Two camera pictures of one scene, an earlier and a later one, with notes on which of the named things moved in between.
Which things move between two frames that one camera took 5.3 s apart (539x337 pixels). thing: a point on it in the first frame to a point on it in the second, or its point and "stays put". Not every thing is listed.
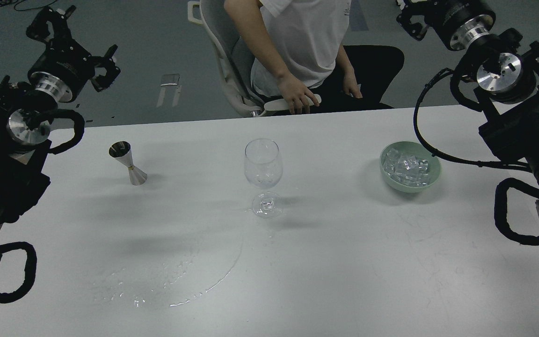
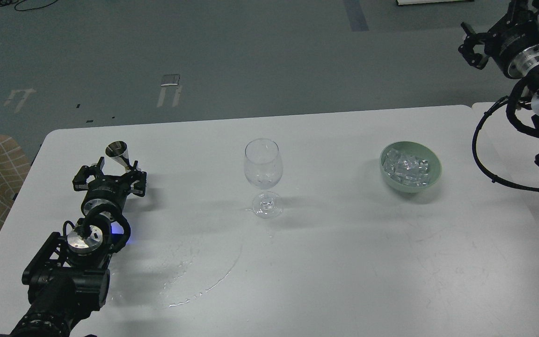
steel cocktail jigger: (121, 150) stays put
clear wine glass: (263, 168) stays put
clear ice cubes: (408, 170) stays put
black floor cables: (3, 3) stays put
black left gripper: (65, 67) to (107, 190)
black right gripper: (456, 22) to (520, 45)
